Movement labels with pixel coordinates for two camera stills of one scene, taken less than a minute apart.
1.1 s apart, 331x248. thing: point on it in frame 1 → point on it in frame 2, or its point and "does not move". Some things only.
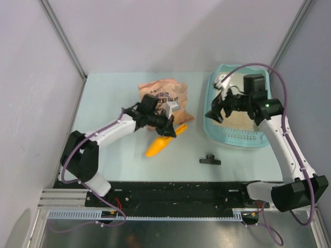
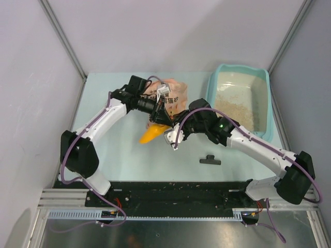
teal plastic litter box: x=239 y=130 does not move
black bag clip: x=210 y=159 does not move
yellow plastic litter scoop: x=162 y=141 → x=153 y=130
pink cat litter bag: x=168 y=90 does not move
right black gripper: x=220 y=103 → x=182 y=127
